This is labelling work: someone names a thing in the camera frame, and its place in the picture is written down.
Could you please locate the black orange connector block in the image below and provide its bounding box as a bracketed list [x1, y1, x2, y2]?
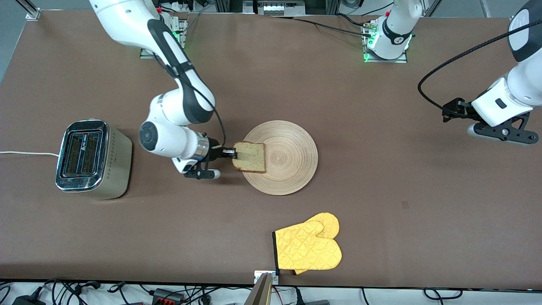
[152, 288, 185, 304]

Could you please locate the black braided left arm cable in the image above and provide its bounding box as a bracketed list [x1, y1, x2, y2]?
[418, 19, 542, 117]

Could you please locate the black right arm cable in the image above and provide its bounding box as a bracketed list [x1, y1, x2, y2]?
[152, 51, 227, 149]

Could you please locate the stainless steel toaster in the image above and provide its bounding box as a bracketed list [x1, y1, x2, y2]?
[55, 119, 133, 200]

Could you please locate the aluminium camera mast profile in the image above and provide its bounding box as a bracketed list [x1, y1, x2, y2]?
[243, 272, 274, 305]

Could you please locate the slice of bread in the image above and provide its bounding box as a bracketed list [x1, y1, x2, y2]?
[232, 141, 267, 174]

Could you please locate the grey power strip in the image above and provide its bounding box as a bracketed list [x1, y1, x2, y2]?
[256, 0, 306, 17]

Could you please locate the white metal bracket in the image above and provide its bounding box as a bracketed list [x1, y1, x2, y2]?
[254, 270, 280, 284]

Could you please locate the aluminium frame post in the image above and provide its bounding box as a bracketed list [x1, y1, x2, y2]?
[25, 0, 41, 21]

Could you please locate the black table cable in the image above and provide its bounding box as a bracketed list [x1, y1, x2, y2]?
[271, 15, 373, 38]
[336, 12, 375, 29]

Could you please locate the white toaster cord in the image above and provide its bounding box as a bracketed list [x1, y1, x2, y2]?
[0, 150, 60, 157]

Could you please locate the yellow quilted oven mitt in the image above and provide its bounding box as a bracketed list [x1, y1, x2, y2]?
[272, 220, 343, 272]
[292, 212, 340, 276]

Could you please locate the black power brick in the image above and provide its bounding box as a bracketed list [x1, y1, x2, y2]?
[12, 294, 46, 305]

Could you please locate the round wooden plate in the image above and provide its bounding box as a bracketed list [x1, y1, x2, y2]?
[239, 120, 318, 196]

